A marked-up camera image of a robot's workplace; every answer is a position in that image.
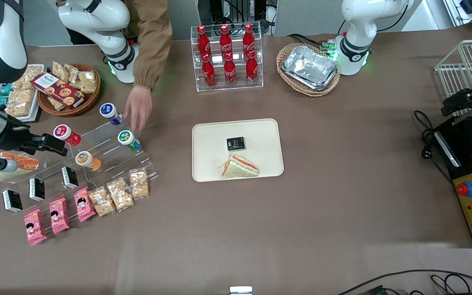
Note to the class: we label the clear acrylic tiered stand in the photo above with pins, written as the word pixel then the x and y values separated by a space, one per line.
pixel 109 151

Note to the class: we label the red gum bottle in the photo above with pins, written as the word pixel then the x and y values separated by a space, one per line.
pixel 66 135

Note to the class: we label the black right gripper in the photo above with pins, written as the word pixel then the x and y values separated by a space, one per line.
pixel 16 137

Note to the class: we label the orange gum bottle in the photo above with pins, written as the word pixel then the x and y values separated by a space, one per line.
pixel 87 160

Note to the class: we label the wrapped triangle sandwich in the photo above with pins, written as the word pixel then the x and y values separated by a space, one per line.
pixel 239 168
pixel 25 164

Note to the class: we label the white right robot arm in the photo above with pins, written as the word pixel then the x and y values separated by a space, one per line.
pixel 96 16

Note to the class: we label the beige plastic tray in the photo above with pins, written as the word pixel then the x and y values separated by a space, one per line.
pixel 238 149

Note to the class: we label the brown wicker basket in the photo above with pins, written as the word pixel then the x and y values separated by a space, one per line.
pixel 90 98

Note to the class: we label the person's bare hand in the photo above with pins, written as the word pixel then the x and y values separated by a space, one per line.
pixel 138 107

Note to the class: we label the teal snack pack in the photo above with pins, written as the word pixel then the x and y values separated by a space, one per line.
pixel 5 88
pixel 1 100

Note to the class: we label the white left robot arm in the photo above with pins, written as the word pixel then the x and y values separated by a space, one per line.
pixel 355 24

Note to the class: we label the small black box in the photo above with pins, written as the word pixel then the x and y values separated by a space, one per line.
pixel 235 144
pixel 12 200
pixel 37 189
pixel 69 177

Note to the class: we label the green gum bottle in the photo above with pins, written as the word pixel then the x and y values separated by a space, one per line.
pixel 128 139

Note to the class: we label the red cola bottle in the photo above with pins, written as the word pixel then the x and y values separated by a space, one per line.
pixel 203 43
pixel 208 71
pixel 230 70
pixel 248 40
pixel 225 41
pixel 252 69

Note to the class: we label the clear acrylic bottle rack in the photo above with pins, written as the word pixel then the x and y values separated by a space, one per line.
pixel 228 82

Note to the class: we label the blue gum bottle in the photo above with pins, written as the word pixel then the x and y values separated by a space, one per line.
pixel 111 113

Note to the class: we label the white rectangular snack tray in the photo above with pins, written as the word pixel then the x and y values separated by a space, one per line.
pixel 35 108

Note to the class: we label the black machine with yellow panel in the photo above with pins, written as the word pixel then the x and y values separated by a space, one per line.
pixel 465 164

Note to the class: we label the clear bag of cereal snack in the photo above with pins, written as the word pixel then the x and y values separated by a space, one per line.
pixel 86 82
pixel 55 103
pixel 60 70
pixel 102 201
pixel 139 183
pixel 29 76
pixel 18 110
pixel 72 73
pixel 120 194
pixel 22 96

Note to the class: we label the light wicker basket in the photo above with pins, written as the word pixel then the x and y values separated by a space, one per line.
pixel 291 84

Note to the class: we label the small silver block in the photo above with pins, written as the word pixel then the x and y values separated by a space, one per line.
pixel 241 290

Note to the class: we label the red cookie box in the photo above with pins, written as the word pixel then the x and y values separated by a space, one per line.
pixel 57 89

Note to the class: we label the black clamp lever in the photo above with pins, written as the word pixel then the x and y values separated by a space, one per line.
pixel 471 98

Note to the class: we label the forearm in brown sleeve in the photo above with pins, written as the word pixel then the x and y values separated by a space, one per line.
pixel 152 41

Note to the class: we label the red emergency stop button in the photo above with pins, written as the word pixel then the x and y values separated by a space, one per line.
pixel 464 189

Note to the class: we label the aluminium foil container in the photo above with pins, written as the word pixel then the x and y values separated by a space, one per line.
pixel 309 67

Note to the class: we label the pink snack pack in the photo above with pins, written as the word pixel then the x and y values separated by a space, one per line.
pixel 83 204
pixel 35 227
pixel 59 215

